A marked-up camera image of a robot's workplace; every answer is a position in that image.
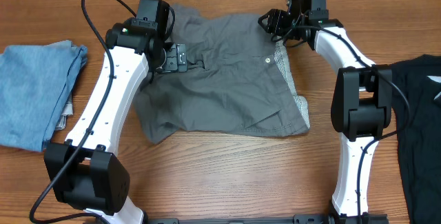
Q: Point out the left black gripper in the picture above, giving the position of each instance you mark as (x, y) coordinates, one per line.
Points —
(177, 58)

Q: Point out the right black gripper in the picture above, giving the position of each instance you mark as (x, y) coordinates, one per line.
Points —
(275, 20)

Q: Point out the grey shorts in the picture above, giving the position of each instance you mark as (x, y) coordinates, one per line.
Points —
(238, 81)

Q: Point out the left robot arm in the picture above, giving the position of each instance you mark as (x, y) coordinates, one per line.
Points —
(84, 170)

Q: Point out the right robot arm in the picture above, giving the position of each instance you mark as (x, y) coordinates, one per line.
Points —
(361, 104)

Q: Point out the folded blue denim garment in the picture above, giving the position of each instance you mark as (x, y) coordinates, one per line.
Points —
(36, 82)

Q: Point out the black shirt with white print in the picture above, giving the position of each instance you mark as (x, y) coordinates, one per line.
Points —
(419, 143)

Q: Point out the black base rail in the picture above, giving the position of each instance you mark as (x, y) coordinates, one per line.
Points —
(296, 219)

